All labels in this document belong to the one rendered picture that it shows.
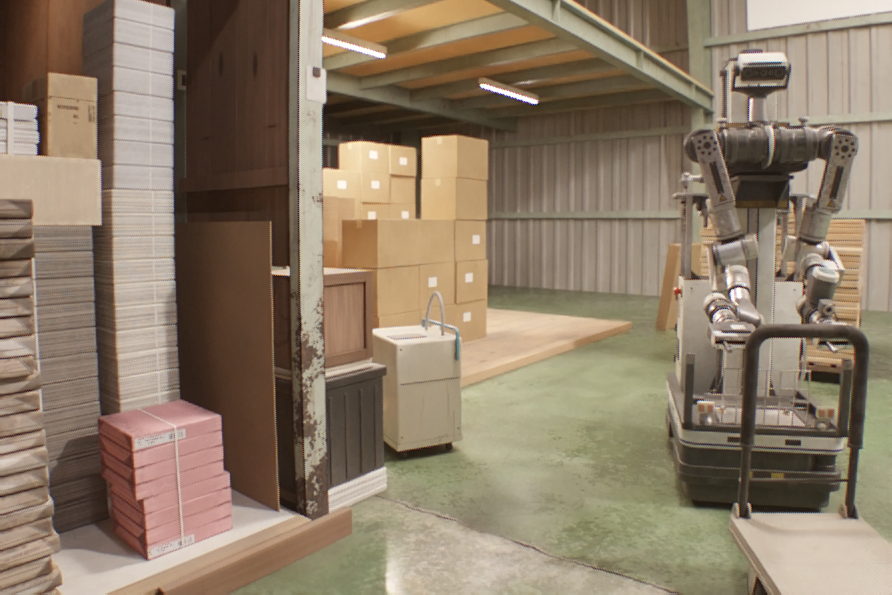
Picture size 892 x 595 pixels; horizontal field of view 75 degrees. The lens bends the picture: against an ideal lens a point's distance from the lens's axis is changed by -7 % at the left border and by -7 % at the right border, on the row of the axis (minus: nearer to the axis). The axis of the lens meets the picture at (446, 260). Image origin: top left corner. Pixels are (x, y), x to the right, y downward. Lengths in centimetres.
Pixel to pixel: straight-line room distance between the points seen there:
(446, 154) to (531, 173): 545
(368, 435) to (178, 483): 78
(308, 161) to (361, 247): 243
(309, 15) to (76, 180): 89
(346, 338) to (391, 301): 219
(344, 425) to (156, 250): 90
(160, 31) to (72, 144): 49
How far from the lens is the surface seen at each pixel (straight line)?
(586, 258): 998
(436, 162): 517
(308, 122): 206
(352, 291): 229
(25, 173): 210
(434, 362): 279
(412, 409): 279
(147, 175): 223
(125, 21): 229
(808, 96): 920
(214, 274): 231
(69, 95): 219
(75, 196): 214
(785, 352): 298
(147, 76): 228
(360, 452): 244
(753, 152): 242
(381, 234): 434
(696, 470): 249
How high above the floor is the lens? 104
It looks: 3 degrees down
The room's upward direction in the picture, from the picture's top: straight up
